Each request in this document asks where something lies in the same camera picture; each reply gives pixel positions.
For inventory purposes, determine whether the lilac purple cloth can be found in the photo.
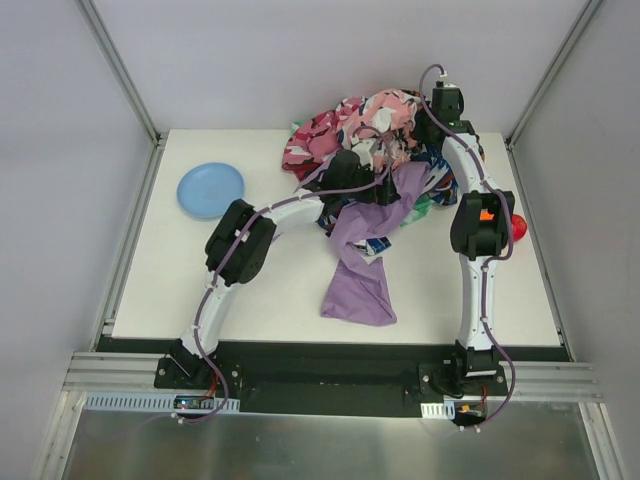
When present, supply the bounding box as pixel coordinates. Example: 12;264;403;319
305;162;404;327

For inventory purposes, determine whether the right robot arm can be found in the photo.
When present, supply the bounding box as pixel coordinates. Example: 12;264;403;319
423;80;515;398

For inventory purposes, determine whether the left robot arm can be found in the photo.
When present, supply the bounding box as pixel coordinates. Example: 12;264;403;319
154;150;399;390

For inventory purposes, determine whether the pink patterned cloth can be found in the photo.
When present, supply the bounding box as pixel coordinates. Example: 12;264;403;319
338;89;421;169

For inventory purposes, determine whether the crimson pink camouflage cloth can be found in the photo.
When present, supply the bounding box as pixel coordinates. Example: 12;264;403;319
281;108;349;180

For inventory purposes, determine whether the orange cube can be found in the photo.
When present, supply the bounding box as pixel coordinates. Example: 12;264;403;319
479;210;495;221

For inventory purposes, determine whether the red ball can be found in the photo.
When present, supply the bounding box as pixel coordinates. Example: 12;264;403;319
511;214;528;242

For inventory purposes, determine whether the blue plastic plate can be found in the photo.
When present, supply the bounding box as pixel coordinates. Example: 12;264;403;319
176;162;245;220

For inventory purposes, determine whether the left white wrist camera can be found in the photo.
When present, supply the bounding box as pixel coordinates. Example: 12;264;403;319
350;137;387;173

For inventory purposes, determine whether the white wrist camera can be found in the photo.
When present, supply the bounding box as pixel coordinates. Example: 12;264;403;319
350;137;387;173
436;73;458;89

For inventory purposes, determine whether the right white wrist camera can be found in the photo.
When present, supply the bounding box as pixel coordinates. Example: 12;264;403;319
436;73;458;89

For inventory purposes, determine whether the right aluminium frame post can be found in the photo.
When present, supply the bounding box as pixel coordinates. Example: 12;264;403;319
505;0;605;151

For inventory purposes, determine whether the aluminium frame post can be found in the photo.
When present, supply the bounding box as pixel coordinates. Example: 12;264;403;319
74;0;162;146
505;0;605;151

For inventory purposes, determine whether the left aluminium frame post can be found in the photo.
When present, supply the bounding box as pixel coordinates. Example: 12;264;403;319
74;0;162;146

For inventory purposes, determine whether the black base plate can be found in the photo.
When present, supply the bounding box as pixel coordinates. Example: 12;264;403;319
154;340;508;418

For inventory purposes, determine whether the right slotted cable duct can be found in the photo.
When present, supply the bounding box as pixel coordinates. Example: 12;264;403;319
420;400;487;420

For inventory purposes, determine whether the slotted cable duct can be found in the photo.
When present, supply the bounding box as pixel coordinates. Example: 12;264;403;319
85;392;240;415
420;400;487;420

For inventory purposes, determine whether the aluminium front rail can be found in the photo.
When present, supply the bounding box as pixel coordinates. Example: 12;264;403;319
62;352;603;403

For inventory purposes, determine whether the left slotted cable duct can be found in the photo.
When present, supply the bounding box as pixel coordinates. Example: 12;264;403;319
85;392;240;415

